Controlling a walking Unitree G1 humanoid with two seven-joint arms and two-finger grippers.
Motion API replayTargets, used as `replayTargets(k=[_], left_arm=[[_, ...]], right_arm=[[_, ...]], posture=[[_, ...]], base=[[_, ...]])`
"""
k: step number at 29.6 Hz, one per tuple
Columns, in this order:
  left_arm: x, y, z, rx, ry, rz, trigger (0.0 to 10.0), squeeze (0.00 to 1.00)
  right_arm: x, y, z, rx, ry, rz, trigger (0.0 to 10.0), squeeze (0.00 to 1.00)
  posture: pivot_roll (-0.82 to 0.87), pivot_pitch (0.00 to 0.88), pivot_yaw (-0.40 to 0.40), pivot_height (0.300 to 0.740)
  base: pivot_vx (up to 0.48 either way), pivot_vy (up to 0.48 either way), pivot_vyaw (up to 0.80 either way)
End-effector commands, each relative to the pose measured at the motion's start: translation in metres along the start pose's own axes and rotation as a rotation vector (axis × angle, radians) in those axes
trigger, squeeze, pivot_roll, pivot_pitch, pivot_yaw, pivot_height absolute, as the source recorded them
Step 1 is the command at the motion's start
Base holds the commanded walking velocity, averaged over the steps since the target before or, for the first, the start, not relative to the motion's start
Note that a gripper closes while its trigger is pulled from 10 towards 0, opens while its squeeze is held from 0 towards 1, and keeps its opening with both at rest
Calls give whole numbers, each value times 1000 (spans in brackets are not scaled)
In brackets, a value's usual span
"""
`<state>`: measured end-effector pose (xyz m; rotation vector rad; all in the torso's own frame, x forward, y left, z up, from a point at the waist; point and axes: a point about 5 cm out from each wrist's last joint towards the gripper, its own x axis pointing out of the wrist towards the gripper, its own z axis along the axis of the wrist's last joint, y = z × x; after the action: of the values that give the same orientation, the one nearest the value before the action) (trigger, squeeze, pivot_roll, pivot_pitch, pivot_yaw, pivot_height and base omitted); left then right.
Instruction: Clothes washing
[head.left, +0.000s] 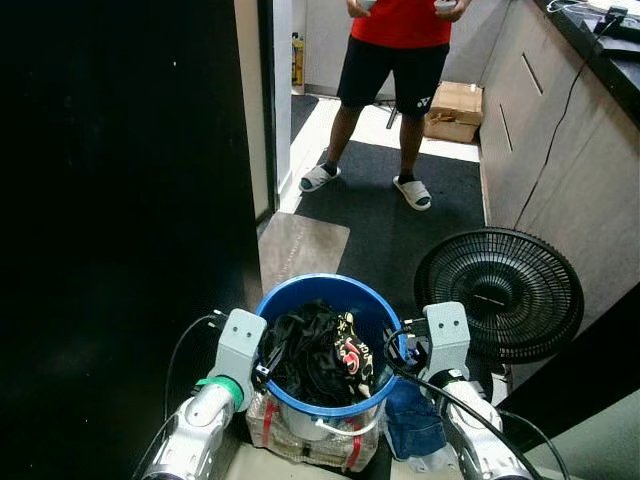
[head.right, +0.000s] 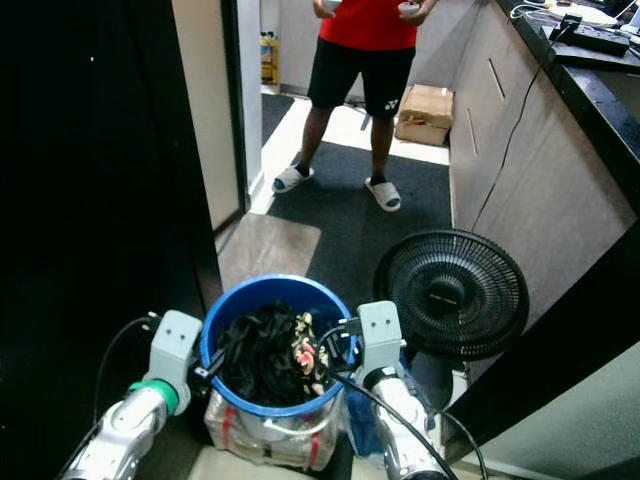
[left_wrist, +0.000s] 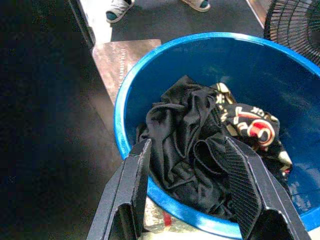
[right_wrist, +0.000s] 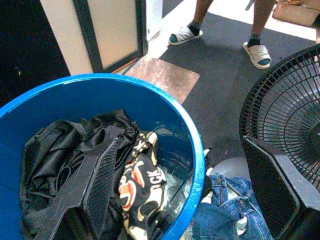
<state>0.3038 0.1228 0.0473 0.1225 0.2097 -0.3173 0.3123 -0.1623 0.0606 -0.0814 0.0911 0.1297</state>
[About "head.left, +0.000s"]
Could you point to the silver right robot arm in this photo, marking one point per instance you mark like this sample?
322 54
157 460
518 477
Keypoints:
480 430

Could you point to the blue denim garment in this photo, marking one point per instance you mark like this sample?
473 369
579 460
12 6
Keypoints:
412 425

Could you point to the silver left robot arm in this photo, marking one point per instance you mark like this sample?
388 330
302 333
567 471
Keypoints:
195 430

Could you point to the grey floor mat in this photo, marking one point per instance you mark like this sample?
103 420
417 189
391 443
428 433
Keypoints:
300 250

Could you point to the black power strip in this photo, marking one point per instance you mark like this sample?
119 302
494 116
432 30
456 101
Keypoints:
618 24

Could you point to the brown cardboard box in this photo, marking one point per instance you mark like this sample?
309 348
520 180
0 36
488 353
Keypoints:
455 108

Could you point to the black floor rug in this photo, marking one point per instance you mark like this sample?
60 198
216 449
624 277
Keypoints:
390 225

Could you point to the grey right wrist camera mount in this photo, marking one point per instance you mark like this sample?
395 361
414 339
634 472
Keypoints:
446 335

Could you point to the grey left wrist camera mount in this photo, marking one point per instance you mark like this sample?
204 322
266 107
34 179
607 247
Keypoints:
241 345

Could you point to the floral patterned garment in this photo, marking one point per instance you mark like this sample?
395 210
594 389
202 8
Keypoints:
353 352

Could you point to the black garment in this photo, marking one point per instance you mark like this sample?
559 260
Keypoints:
305 355

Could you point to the person in red shirt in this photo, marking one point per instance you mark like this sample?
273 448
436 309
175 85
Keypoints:
400 60

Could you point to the blue plastic bucket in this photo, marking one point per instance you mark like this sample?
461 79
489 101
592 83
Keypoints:
300 288

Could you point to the beige cabinet with black counter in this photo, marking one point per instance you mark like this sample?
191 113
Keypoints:
580 180

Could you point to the yellow bottle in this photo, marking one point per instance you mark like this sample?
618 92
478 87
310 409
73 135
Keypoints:
297 62

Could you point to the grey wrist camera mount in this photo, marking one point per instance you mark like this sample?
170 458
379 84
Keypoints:
241 345
446 335

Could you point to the black electric fan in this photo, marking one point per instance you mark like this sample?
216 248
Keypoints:
500 295

